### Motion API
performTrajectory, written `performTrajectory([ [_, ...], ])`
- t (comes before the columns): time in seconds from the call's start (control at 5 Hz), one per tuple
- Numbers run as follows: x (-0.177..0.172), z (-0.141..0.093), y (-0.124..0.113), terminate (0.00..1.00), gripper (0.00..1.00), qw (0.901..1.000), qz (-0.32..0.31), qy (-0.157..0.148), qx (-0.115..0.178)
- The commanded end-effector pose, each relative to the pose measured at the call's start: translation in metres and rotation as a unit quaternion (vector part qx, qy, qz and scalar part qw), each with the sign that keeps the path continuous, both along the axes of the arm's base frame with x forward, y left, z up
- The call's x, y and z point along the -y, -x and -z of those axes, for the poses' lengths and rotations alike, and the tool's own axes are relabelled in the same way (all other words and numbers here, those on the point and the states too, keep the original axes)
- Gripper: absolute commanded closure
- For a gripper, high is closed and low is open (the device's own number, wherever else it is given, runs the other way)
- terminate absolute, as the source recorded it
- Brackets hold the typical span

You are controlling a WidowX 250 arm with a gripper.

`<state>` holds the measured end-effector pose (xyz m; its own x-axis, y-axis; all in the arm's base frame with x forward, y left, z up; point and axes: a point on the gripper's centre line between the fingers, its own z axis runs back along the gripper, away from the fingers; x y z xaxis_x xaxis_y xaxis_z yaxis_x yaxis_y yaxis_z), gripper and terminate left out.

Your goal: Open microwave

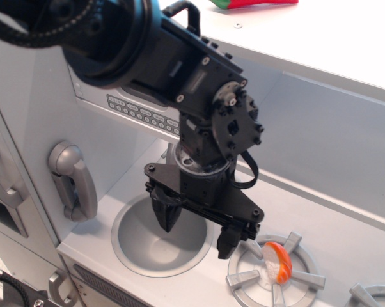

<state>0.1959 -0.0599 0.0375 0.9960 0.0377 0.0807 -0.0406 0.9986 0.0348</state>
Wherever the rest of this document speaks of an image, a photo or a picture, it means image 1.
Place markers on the grey toy wall phone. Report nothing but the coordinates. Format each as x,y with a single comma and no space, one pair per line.
73,182

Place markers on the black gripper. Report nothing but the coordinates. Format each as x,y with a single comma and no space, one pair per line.
213,198

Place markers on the salmon sushi toy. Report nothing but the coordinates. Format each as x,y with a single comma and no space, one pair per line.
278,262

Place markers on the grey toy stove burner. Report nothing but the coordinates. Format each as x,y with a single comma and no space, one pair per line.
250,284

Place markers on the round grey toy sink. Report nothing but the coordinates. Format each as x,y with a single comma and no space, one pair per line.
145,248

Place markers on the red chili pepper toy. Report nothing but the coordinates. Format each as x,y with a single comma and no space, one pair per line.
233,4

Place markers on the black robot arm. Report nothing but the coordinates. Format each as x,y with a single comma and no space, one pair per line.
159,54

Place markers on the grey oven door handle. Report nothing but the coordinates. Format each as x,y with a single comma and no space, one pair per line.
59,290

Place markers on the grey toy microwave door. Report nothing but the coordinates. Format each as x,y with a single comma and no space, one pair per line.
117,104

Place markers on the grey toy faucet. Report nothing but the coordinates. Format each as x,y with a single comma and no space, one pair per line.
169,155

